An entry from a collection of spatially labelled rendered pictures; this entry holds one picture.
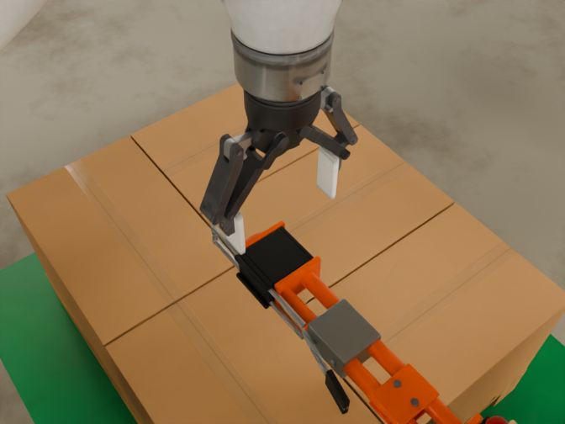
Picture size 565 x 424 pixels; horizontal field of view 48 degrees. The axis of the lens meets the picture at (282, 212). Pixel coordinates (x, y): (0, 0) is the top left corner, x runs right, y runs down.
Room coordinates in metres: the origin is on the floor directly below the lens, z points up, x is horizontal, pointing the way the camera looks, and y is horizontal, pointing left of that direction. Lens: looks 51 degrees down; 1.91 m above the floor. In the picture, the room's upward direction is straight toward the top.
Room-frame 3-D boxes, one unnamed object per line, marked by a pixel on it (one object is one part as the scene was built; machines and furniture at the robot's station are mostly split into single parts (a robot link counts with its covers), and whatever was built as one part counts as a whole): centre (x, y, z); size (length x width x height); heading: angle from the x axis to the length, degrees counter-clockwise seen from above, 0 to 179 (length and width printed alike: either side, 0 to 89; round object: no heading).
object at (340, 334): (0.38, -0.08, 1.19); 0.07 x 0.07 x 0.04; 39
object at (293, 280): (0.49, 0.00, 1.20); 0.08 x 0.07 x 0.05; 39
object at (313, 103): (0.48, 0.00, 1.48); 0.08 x 0.07 x 0.09; 127
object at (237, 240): (0.44, 0.05, 1.35); 0.03 x 0.01 x 0.07; 37
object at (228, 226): (0.43, 0.07, 1.38); 0.03 x 0.01 x 0.05; 127
